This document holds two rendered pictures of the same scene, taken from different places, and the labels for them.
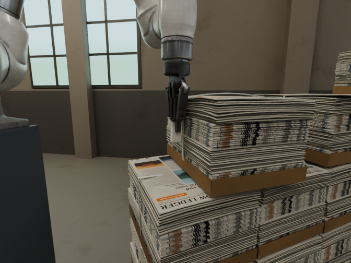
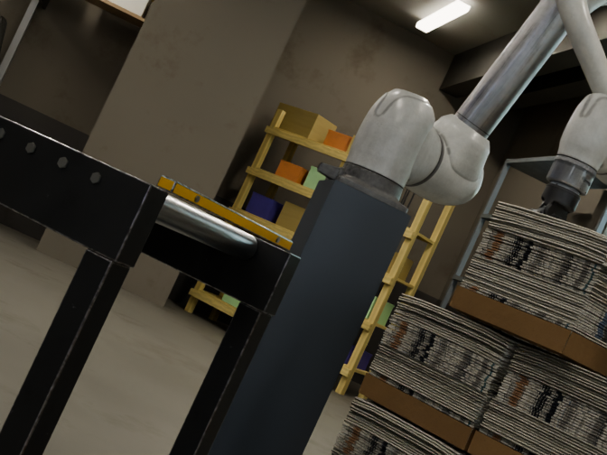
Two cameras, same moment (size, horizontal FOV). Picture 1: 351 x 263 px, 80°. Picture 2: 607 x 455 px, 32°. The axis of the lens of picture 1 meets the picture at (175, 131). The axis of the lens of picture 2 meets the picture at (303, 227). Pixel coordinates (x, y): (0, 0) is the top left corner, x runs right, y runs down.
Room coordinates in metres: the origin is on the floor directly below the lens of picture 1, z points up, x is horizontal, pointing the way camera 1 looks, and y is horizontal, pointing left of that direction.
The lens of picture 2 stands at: (-0.56, -1.89, 0.78)
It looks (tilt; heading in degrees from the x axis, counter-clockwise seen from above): 2 degrees up; 70
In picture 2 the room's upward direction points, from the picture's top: 25 degrees clockwise
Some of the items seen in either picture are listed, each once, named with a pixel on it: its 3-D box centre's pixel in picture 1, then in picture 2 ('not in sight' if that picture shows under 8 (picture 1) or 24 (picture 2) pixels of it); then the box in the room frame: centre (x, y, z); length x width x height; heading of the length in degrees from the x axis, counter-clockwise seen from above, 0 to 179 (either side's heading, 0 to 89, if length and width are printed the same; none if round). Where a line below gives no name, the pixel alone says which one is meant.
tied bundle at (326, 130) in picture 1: (306, 123); not in sight; (0.87, -0.55, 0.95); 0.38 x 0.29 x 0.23; 22
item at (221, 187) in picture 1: (243, 169); (530, 329); (0.56, -0.19, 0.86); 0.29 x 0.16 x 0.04; 108
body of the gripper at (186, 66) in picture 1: (176, 78); (555, 208); (0.62, 0.00, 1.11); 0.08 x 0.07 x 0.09; 23
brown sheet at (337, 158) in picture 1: (304, 143); not in sight; (0.87, -0.55, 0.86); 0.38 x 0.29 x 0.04; 22
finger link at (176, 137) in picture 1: (176, 131); not in sight; (0.62, 0.00, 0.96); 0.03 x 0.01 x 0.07; 113
